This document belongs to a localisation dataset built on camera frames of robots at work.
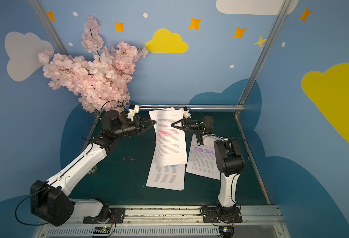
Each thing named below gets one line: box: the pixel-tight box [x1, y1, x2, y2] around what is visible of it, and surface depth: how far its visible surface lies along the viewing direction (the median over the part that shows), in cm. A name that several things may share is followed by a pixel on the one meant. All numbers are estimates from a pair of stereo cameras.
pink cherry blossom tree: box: [37, 15, 149, 114], surface depth 66 cm
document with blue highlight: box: [145, 154, 186, 191], surface depth 90 cm
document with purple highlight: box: [185, 133, 221, 180], surface depth 95 cm
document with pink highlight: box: [148, 107, 188, 170], surface depth 80 cm
